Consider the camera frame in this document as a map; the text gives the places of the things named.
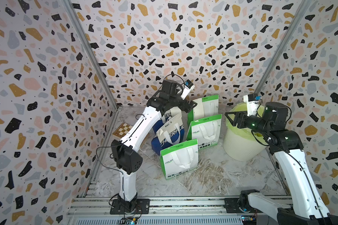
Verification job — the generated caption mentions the green white bag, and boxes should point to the green white bag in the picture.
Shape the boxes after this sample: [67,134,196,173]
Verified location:
[160,139,199,180]
[187,114,222,149]
[187,95,219,125]

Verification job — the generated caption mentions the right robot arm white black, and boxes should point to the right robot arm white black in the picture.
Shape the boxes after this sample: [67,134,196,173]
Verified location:
[225,102,338,225]

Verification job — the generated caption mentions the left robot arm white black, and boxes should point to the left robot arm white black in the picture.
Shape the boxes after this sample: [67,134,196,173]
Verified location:
[111,80,197,212]

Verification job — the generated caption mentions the white trash bin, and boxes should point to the white trash bin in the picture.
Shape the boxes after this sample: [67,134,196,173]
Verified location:
[223,122,266,161]

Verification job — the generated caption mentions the back blue white bag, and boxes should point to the back blue white bag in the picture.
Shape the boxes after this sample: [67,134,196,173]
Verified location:
[153,107,182,133]

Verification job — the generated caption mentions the blue white bag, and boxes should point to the blue white bag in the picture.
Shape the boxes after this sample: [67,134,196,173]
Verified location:
[153,107,182,133]
[151,113,185,155]

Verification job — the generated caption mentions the front blue white bag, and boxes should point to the front blue white bag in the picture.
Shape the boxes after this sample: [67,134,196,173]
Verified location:
[151,113,185,155]

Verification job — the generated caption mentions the wooden chessboard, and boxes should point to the wooden chessboard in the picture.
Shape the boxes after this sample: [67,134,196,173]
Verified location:
[112,122,133,139]

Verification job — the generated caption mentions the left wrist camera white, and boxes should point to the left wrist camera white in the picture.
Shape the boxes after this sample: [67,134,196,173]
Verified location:
[181,80,195,100]

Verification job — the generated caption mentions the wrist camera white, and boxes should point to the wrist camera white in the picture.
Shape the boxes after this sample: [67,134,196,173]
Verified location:
[181,80,195,100]
[243,93,262,116]

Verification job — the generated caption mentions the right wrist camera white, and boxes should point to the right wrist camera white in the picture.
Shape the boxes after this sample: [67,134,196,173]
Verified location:
[243,93,262,116]

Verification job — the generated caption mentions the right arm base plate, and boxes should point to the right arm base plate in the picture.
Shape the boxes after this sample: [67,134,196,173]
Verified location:
[223,197,262,214]

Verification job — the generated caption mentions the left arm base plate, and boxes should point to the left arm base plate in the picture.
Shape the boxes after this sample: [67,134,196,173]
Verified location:
[110,198,150,216]

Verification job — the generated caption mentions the right corner aluminium post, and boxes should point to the right corner aluminium post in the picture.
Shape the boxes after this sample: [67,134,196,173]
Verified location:
[254,0,311,94]

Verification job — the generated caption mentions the corner aluminium post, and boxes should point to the corner aluminium post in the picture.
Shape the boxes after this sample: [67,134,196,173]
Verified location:
[62,0,118,111]
[254,0,311,94]

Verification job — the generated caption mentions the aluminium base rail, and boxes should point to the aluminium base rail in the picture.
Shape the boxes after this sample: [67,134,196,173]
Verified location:
[68,196,277,225]

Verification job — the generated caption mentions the left corner aluminium post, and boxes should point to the left corner aluminium post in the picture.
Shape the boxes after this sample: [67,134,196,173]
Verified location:
[62,0,118,111]

